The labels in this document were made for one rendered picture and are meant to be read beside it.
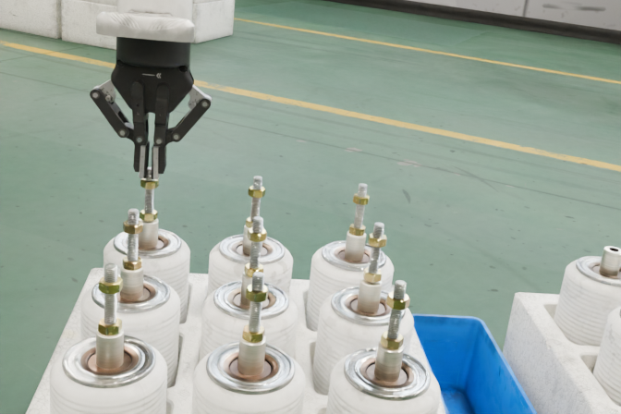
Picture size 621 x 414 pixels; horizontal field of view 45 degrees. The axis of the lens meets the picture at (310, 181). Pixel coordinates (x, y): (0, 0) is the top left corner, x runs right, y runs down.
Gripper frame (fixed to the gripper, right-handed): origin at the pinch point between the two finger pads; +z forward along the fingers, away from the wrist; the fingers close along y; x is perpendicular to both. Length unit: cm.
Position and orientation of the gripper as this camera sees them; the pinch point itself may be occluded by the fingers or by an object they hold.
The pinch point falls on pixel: (150, 160)
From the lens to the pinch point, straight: 84.0
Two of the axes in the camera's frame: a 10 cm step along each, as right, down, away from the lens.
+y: -9.9, -0.8, -0.9
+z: -1.0, 9.4, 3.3
